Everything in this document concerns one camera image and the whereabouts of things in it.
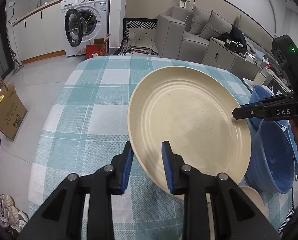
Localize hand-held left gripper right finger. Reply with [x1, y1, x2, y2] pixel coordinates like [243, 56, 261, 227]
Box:
[161, 141, 281, 240]

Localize grey cushion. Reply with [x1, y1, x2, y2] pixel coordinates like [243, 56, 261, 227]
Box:
[198, 10, 232, 40]
[189, 5, 212, 35]

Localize white lower kitchen cabinets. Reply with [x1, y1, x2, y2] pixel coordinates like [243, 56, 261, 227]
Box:
[12, 2, 67, 64]

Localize floor mop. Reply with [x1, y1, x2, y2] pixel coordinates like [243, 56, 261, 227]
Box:
[10, 49, 24, 75]

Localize large beige plate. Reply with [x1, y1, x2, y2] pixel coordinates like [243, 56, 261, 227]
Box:
[239, 185, 265, 220]
[127, 66, 252, 200]

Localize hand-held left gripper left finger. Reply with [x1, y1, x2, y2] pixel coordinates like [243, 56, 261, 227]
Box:
[17, 141, 134, 240]

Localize grey sofa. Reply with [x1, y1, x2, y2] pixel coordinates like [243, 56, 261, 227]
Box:
[155, 5, 277, 63]

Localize white sneaker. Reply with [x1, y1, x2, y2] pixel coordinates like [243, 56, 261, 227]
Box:
[2, 205, 29, 233]
[0, 192, 15, 208]

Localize teal white checked tablecloth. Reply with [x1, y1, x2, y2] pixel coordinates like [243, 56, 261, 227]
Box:
[28, 55, 293, 240]

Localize white washing machine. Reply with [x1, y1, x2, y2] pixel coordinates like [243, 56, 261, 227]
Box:
[64, 0, 111, 57]

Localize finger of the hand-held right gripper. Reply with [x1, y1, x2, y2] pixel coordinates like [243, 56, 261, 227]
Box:
[232, 104, 298, 121]
[243, 92, 296, 109]

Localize blue bowl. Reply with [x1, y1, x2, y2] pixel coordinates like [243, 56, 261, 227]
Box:
[285, 124, 298, 177]
[249, 84, 288, 130]
[246, 120, 298, 193]

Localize red cardboard box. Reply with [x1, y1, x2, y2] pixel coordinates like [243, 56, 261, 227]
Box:
[75, 32, 112, 60]

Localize black box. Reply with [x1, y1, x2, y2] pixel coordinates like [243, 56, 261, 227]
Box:
[224, 39, 246, 53]

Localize brown cardboard box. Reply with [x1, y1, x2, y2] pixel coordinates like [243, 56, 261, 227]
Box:
[0, 77, 28, 141]

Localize cream tumbler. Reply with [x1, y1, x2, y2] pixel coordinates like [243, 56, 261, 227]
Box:
[253, 70, 268, 87]

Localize grey drawer cabinet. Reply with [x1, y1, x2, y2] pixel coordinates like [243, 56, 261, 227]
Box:
[202, 37, 262, 75]

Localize black jacket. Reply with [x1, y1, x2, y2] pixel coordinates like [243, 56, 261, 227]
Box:
[224, 26, 247, 47]

